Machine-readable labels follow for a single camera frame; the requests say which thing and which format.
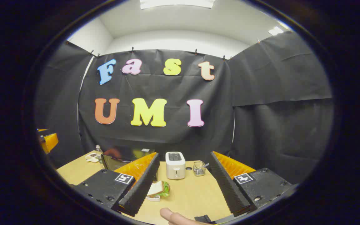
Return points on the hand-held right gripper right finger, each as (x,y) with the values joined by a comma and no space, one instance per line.
(227,187)

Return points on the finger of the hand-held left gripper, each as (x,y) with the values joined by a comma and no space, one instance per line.
(50,142)

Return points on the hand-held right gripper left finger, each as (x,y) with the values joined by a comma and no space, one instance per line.
(142,187)

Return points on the lettuce sandwich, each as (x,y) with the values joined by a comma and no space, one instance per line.
(156,188)

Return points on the black electric oven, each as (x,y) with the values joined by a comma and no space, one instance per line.
(120,155)

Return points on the white plastic container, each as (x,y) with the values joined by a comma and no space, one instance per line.
(153,198)

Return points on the small silver utensil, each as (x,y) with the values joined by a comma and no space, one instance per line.
(206,164)

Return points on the white toaster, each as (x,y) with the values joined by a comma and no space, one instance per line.
(175,167)

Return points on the small white snack dish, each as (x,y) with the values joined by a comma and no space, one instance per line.
(91,157)

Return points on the clear plastic water bottle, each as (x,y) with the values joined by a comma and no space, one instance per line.
(99,155)

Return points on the black backdrop cloth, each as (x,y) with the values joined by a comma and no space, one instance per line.
(167,134)

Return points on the small ceiling light panel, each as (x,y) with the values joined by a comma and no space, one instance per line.
(275,31)

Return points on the large ceiling light panel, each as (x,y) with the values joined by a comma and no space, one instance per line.
(177,3)

